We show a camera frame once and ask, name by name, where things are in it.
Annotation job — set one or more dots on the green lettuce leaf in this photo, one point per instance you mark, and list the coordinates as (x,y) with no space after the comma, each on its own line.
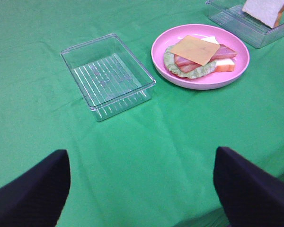
(170,65)

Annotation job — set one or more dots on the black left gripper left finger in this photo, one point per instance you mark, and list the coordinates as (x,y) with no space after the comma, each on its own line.
(37,197)

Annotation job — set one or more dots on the left clear plastic tray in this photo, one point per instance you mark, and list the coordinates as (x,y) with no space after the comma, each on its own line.
(109,76)

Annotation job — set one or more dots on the clear plastic tray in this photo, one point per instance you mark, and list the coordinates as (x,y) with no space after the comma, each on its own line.
(109,76)
(229,15)

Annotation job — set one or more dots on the bacon strip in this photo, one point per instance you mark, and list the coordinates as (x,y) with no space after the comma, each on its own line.
(189,67)
(222,53)

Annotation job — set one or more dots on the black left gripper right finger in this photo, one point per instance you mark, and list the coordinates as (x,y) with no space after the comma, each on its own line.
(250,197)

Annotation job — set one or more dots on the green tablecloth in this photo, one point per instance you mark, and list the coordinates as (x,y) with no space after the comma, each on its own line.
(152,165)

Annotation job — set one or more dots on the pink round plate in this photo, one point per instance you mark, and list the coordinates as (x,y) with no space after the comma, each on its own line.
(213,80)

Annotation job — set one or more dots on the yellow cheese slice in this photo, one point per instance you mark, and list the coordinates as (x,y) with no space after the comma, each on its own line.
(192,50)

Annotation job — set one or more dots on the right clear plastic tray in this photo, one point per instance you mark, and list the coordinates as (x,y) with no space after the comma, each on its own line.
(229,15)

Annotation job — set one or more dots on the bread slice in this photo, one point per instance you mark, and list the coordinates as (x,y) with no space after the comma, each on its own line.
(222,65)
(268,12)

